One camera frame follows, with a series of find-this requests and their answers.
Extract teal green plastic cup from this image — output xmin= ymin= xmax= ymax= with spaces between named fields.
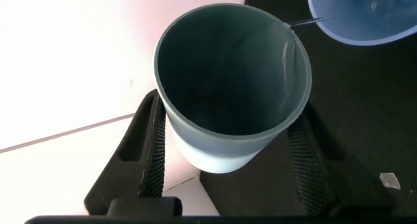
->
xmin=152 ymin=3 xmax=313 ymax=175

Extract small clear plastic scrap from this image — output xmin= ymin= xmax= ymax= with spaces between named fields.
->
xmin=379 ymin=172 xmax=401 ymax=190

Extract black table cloth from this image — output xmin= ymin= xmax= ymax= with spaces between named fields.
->
xmin=199 ymin=0 xmax=417 ymax=217

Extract light blue plastic cup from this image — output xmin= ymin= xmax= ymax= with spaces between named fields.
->
xmin=307 ymin=0 xmax=417 ymax=46

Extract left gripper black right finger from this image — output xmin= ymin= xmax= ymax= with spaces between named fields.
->
xmin=286 ymin=103 xmax=395 ymax=217

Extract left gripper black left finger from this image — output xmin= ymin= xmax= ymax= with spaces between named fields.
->
xmin=83 ymin=89 xmax=167 ymax=216

